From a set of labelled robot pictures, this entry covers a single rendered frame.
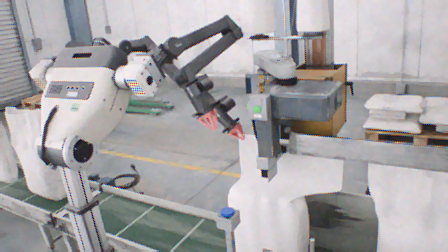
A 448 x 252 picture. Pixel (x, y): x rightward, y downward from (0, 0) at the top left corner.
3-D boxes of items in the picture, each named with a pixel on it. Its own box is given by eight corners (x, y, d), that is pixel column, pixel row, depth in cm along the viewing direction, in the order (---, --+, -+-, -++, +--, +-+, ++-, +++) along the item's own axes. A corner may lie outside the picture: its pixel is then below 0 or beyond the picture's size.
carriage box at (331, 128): (281, 139, 171) (278, 75, 161) (302, 117, 198) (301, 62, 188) (332, 144, 159) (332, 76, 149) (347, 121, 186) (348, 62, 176)
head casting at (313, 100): (256, 156, 146) (251, 85, 136) (278, 135, 166) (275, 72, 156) (329, 165, 131) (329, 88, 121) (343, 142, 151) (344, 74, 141)
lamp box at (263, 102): (249, 119, 136) (247, 96, 133) (254, 115, 140) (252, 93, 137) (267, 121, 133) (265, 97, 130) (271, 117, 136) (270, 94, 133)
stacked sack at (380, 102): (363, 111, 401) (363, 99, 397) (370, 101, 434) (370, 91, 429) (424, 116, 365) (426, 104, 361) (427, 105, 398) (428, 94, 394)
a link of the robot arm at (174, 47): (219, 18, 169) (232, 9, 162) (233, 43, 171) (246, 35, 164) (151, 50, 141) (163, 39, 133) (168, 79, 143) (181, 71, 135)
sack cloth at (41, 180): (20, 192, 284) (-6, 110, 260) (43, 181, 301) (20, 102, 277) (52, 205, 259) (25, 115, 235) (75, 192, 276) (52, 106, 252)
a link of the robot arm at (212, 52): (225, 33, 170) (239, 24, 162) (231, 43, 171) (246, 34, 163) (168, 77, 143) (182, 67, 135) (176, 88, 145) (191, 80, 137)
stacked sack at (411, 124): (360, 132, 408) (361, 119, 403) (366, 120, 443) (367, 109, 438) (422, 137, 375) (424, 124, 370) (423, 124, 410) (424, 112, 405)
